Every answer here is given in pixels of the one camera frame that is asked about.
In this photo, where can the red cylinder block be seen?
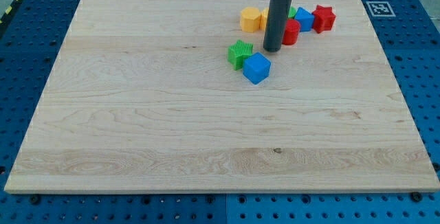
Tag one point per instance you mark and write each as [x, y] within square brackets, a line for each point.
[292, 30]

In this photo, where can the blue cube block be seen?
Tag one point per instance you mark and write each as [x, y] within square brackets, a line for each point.
[256, 68]

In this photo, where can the green star block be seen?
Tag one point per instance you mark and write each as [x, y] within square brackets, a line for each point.
[238, 52]

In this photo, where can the wooden board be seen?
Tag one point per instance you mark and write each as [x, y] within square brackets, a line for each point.
[142, 99]

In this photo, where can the yellow hexagon block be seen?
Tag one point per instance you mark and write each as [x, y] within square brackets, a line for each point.
[250, 18]

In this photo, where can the yellow block behind rod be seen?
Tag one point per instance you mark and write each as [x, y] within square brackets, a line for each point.
[264, 17]

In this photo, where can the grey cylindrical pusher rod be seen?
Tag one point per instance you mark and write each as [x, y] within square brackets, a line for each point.
[276, 22]

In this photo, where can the green block behind rod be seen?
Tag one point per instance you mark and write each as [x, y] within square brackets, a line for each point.
[292, 13]

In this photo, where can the blue triangular block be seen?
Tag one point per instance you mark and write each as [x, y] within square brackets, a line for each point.
[305, 18]

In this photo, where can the red star block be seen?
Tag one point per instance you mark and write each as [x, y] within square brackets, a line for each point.
[323, 19]

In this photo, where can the white fiducial marker tag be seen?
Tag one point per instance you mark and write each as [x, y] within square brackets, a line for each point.
[380, 9]

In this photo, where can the black board stop bolt left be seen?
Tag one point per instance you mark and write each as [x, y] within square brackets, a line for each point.
[35, 199]

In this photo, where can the black board stop bolt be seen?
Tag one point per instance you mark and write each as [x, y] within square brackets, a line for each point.
[35, 199]
[416, 196]

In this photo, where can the black board stop bolt right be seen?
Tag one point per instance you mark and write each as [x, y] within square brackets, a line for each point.
[416, 196]

